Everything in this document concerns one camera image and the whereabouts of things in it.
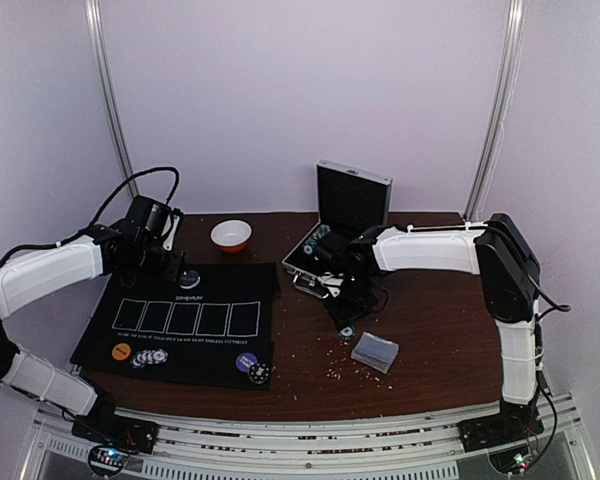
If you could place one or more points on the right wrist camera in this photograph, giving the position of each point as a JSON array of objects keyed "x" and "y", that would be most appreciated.
[{"x": 332, "y": 283}]

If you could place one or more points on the boxed deck of cards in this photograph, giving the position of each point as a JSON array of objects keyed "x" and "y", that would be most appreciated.
[{"x": 375, "y": 352}]

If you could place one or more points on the aluminium poker chip case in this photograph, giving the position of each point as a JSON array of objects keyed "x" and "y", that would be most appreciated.
[{"x": 350, "y": 201}]

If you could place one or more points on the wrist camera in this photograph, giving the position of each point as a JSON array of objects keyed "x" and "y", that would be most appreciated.
[
  {"x": 332, "y": 283},
  {"x": 152, "y": 223}
]

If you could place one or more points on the aluminium frame post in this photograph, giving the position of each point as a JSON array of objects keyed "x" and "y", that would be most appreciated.
[
  {"x": 503, "y": 94},
  {"x": 98, "y": 41}
]

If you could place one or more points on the white blue chips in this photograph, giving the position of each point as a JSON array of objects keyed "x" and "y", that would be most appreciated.
[{"x": 144, "y": 358}]

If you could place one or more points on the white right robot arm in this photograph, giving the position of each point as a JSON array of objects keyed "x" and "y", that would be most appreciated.
[{"x": 495, "y": 251}]

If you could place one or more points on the orange big blind button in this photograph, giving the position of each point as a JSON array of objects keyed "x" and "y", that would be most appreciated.
[{"x": 121, "y": 351}]

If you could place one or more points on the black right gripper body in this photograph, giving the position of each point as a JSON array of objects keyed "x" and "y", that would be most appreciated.
[{"x": 353, "y": 304}]

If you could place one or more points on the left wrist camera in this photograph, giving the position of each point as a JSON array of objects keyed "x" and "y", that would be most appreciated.
[{"x": 152, "y": 223}]

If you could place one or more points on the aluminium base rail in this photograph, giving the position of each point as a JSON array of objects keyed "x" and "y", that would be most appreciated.
[{"x": 419, "y": 446}]

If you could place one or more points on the right aluminium frame post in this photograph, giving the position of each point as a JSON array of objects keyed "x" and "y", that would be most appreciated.
[{"x": 503, "y": 94}]

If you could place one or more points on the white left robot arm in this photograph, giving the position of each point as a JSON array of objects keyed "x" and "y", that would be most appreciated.
[{"x": 25, "y": 279}]

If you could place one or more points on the poker chip stack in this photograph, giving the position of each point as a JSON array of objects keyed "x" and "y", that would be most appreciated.
[{"x": 347, "y": 332}]

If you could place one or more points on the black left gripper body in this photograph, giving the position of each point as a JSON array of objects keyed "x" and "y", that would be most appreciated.
[{"x": 148, "y": 262}]

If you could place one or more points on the black poker table mat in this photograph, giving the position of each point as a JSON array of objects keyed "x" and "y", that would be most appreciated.
[{"x": 203, "y": 329}]

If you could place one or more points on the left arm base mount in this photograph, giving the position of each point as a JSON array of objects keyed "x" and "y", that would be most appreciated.
[{"x": 123, "y": 433}]

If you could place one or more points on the left chip row in case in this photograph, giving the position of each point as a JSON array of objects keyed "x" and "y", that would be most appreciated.
[{"x": 311, "y": 242}]

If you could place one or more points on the blue small blind button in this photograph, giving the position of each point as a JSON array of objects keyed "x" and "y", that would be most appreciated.
[{"x": 245, "y": 361}]

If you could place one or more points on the black poker chip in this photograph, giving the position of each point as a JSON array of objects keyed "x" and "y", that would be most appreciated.
[{"x": 259, "y": 373}]

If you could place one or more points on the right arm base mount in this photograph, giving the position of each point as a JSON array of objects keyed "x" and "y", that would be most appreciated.
[{"x": 497, "y": 430}]

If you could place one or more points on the clear acrylic dealer button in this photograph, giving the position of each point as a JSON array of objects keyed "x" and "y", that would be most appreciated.
[{"x": 189, "y": 279}]

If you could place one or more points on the orange bowl white inside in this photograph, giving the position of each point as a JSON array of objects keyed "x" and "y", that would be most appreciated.
[{"x": 231, "y": 236}]

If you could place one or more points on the left aluminium frame post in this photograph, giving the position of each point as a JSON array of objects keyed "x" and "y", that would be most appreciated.
[{"x": 98, "y": 41}]

